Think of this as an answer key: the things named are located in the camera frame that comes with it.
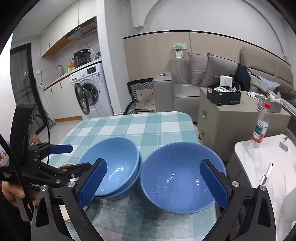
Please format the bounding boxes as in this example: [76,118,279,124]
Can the light blue bowl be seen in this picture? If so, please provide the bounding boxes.
[96,156,142,201]
[78,137,140,196]

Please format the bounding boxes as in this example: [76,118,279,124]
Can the dark blue bowl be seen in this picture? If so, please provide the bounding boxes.
[140,142,226,214]

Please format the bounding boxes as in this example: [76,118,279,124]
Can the person left hand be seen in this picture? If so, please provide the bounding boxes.
[1,181,25,207]

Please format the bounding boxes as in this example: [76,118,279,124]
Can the beige plate underneath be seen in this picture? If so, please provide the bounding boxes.
[57,163,75,169]

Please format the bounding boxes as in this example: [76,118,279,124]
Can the white red pen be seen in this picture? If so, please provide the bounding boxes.
[259,162,274,185]

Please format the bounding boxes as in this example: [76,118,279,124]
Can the white washing machine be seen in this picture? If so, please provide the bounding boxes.
[70,61,114,120]

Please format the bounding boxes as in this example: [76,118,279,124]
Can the teal checkered tablecloth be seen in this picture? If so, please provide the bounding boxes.
[49,111,217,240]

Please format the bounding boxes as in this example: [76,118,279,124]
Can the grey bedside cabinet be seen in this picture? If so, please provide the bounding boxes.
[197,86,292,162]

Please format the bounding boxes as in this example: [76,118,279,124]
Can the black pressure cooker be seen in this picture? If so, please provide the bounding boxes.
[73,49,91,67]

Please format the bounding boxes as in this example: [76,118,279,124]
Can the plastic water bottle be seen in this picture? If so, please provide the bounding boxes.
[250,102,271,148]

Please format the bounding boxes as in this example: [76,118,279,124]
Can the black white patterned rug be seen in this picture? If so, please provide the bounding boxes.
[123,78,156,114]

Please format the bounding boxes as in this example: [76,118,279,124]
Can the black cardboard box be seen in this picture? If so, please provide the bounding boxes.
[207,86,242,106]

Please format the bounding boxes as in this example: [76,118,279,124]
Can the grey sofa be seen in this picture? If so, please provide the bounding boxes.
[152,46,294,122]

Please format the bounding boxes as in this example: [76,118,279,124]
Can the grey cushion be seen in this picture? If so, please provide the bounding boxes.
[201,53,238,87]
[188,53,208,85]

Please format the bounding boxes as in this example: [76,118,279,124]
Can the white wall socket charger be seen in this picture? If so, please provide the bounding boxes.
[173,43,187,58]

